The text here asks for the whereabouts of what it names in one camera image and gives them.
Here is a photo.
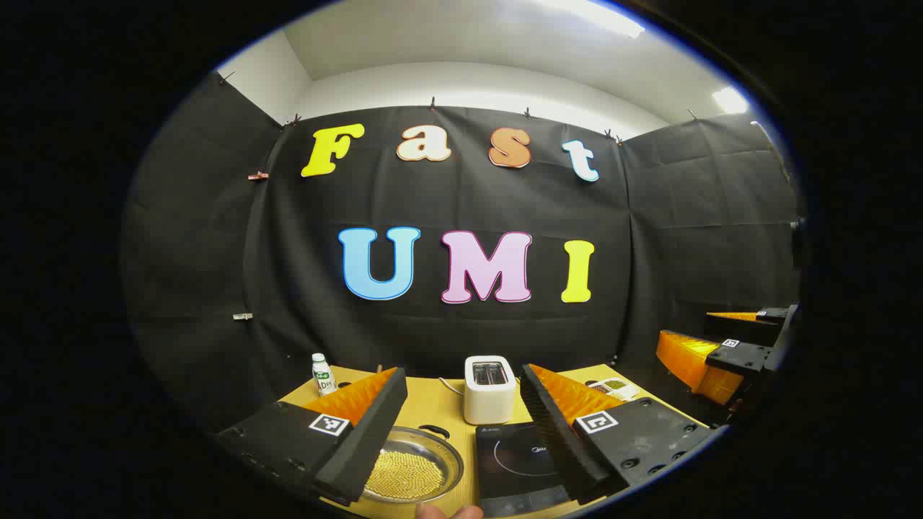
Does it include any white drink bottle green label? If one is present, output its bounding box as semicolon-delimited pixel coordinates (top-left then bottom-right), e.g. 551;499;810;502
312;352;337;397

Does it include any pile of soybeans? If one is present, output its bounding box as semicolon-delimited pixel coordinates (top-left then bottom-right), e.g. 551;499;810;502
366;450;446;500

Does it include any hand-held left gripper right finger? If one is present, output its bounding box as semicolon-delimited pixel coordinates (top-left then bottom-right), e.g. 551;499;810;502
519;363;722;505

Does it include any steel pot with black handles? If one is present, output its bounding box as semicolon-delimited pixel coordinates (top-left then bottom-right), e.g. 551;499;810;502
363;425;464;504

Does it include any small ceiling light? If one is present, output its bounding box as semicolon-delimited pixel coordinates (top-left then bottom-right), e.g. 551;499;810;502
712;86;751;115

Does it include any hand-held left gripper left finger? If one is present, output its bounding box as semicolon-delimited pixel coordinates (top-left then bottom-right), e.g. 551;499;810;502
215;366;409;507

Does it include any white divided bean tray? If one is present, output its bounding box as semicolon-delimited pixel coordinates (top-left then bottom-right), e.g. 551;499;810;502
588;378;641;402

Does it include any black induction cooktop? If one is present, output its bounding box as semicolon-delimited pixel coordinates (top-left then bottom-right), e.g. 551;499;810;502
474;422;578;518

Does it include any white toaster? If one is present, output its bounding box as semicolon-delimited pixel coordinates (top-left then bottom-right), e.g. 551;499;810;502
464;355;517;425

